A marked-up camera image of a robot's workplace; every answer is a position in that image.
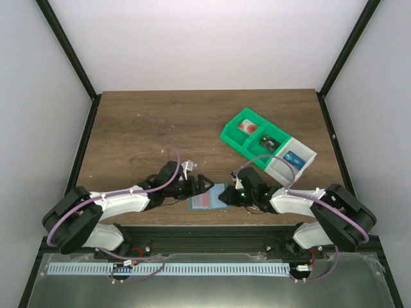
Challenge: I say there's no red white card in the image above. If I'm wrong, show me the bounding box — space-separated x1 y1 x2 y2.
190 193 211 210
238 119 258 135

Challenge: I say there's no blue card holder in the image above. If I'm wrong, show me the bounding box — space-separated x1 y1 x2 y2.
189 184 229 210

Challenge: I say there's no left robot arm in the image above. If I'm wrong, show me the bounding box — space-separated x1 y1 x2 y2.
42 160 214 259

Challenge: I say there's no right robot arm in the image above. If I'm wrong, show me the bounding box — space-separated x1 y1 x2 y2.
218 167 377 252

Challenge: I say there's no black card in bin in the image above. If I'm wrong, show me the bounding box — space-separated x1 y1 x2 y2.
259 135 281 151

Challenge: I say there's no blue card in bin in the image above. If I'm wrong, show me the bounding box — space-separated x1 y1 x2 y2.
283 151 306 170

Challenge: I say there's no green bin middle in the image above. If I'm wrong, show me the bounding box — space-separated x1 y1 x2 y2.
243 123 291 170

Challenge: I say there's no green bin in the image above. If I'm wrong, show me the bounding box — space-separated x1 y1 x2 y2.
243 123 291 170
220 108 266 153

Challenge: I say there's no green bin far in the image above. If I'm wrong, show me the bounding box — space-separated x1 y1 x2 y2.
220 108 266 153

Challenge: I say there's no white bin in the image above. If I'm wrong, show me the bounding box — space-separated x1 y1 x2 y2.
265 137 317 186

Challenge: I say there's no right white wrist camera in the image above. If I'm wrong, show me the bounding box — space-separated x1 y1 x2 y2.
231 171 243 190

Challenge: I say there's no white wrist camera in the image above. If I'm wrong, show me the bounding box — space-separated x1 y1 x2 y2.
180 160 197 180
231 171 243 190

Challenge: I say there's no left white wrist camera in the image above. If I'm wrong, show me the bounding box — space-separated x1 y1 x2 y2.
180 160 197 180

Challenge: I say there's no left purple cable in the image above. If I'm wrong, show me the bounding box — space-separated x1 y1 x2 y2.
46 146 182 285

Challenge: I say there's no purple cable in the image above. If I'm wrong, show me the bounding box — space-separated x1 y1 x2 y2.
234 155 370 283
46 146 182 285

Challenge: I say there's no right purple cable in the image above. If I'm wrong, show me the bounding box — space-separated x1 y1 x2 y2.
234 155 370 283

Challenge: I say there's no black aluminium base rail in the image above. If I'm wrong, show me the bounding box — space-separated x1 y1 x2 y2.
94 223 308 260

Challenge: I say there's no white slotted cable duct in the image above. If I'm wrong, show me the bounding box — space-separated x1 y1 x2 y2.
46 262 290 277

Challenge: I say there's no metal base plate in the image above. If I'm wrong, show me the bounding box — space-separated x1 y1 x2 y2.
20 253 395 307

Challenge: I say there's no black frame post left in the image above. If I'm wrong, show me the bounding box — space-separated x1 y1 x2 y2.
34 0 99 100

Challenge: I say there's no black frame post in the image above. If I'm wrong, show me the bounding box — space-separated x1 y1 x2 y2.
319 0 381 97
34 0 99 100

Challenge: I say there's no black frame post right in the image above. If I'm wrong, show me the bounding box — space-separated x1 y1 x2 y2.
319 0 381 97

